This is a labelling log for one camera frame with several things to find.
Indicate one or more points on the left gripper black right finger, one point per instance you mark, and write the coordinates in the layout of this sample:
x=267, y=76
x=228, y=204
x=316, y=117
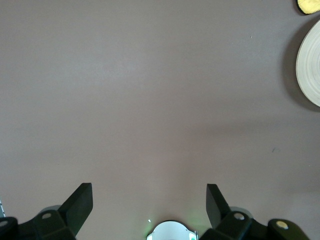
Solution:
x=217, y=212

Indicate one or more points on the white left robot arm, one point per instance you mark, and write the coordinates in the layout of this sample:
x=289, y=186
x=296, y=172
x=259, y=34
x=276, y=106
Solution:
x=170, y=231

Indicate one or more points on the yellow quilted oven mitt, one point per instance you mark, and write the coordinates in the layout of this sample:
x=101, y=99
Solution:
x=310, y=6

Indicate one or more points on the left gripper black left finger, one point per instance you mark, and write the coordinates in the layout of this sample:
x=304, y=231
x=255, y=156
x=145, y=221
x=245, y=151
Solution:
x=75, y=210

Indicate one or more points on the round light wooden plate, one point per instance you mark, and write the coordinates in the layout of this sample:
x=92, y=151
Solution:
x=311, y=67

